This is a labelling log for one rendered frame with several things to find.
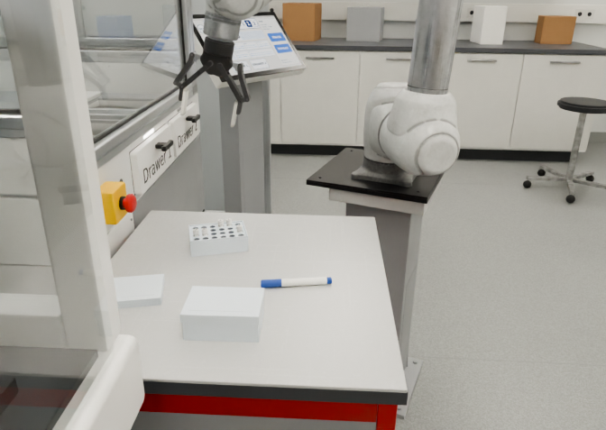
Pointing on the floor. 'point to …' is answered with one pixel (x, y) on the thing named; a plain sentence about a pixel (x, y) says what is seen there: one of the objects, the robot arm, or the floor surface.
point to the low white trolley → (281, 369)
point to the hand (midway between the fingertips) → (208, 115)
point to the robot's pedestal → (395, 261)
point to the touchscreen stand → (243, 151)
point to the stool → (573, 146)
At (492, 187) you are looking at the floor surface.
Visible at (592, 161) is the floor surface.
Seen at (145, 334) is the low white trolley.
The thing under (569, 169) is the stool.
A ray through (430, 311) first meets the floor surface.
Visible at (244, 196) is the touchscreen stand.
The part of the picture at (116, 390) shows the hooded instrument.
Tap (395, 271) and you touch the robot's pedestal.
